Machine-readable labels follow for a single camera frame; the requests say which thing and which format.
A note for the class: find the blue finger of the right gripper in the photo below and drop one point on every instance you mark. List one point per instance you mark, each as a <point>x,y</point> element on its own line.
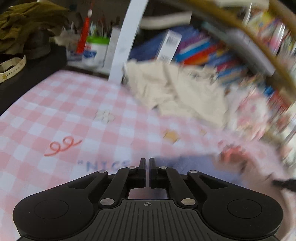
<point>289,184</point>

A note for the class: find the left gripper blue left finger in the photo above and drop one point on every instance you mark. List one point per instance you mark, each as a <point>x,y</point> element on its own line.
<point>119,185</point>

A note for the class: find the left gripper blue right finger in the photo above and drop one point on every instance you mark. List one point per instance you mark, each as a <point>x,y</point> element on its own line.
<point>169,179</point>

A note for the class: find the purple and pink knit sweater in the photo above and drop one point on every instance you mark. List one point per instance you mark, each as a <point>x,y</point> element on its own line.
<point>231,175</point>

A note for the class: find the pink checkered cartoon desk mat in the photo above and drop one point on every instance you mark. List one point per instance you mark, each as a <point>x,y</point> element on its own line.
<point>73,124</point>

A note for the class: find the white pink plush bunny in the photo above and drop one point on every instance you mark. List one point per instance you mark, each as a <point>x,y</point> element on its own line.
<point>248,113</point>

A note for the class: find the cream canvas tote bag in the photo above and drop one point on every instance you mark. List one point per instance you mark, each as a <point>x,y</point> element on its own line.
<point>184,91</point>

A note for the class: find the white boxed book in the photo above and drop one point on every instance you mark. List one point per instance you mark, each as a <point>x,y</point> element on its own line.
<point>168,46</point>

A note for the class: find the white lotion bottle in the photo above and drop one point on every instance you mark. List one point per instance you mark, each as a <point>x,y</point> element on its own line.
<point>95,51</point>

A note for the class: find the row of colourful books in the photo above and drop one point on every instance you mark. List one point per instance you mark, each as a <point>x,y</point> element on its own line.
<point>232,53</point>

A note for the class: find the white wrist watch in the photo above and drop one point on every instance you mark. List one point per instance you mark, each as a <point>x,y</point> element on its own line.
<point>12,67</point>

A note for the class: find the olive green garment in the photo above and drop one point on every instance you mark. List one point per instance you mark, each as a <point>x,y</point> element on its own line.
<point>26,28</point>

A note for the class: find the white bookshelf frame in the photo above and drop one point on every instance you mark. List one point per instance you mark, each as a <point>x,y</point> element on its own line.
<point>126,38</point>

